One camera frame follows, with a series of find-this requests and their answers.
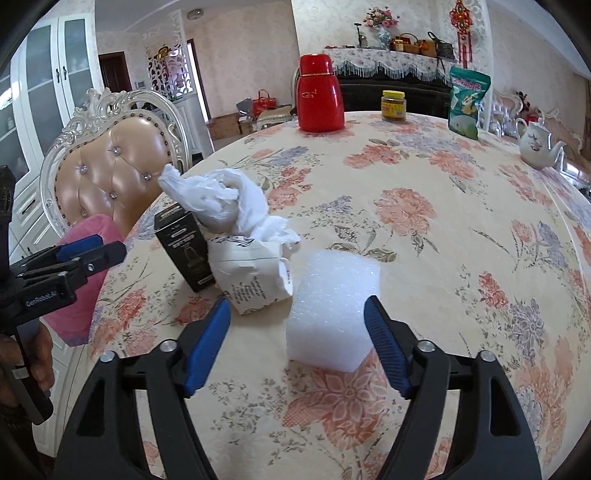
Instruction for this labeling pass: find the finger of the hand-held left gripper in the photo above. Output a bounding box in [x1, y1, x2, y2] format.
[9, 234, 105, 278]
[21, 241, 128, 285]

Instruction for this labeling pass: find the yellow lid glass jar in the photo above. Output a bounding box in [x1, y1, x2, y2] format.
[381, 90, 407, 123]

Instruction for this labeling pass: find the printed white paper bag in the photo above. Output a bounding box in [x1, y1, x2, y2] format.
[208, 233, 294, 316]

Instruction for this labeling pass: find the pink lined waste bin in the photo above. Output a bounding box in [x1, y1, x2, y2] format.
[44, 215, 126, 348]

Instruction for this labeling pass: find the white carved screen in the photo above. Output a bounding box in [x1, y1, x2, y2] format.
[147, 10, 200, 100]
[472, 0, 493, 75]

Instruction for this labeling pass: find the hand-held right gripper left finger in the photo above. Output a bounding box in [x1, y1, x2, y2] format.
[53, 298, 232, 480]

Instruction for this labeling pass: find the dark wooden door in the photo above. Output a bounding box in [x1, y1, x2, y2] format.
[98, 52, 135, 94]

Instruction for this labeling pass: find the white teapot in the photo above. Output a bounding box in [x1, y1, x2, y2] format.
[515, 117, 567, 169]

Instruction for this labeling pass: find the brown basket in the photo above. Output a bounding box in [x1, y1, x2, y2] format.
[390, 33, 419, 53]

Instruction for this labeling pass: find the floral lace piano cloth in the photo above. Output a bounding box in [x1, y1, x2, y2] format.
[323, 45, 459, 85]

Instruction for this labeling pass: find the black cardboard box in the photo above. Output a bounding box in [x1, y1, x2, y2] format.
[154, 205, 218, 293]

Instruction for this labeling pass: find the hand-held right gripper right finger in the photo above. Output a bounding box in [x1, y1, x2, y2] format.
[363, 295, 542, 480]

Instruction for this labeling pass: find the black handbag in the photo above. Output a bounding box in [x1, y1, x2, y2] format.
[427, 31, 456, 61]

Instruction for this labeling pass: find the red knot ornament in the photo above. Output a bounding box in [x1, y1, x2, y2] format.
[450, 0, 474, 64]

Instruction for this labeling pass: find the white cabinet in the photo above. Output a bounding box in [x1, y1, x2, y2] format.
[0, 14, 100, 278]

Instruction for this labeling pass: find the white plastic bag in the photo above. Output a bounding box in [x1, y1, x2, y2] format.
[158, 164, 302, 246]

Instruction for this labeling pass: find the black piano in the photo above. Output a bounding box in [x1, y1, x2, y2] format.
[332, 69, 456, 117]

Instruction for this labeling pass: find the white foam sheet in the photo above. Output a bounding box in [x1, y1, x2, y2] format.
[286, 250, 382, 374]

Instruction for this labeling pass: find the beige leather ornate chair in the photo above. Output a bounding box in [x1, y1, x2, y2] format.
[39, 89, 191, 241]

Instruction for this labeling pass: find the person's left hand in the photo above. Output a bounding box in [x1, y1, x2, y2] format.
[0, 320, 56, 409]

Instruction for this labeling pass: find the vase with pink flowers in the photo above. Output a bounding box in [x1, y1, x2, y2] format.
[362, 7, 400, 49]

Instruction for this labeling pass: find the green snack bag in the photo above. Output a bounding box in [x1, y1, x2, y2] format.
[448, 65, 492, 141]

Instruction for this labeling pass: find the red bag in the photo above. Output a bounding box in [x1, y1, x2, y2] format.
[252, 90, 278, 116]

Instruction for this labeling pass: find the floral tablecloth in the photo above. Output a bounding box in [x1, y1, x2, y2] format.
[90, 111, 591, 480]

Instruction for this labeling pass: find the red thermos flask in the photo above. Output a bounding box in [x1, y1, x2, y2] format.
[295, 53, 346, 134]

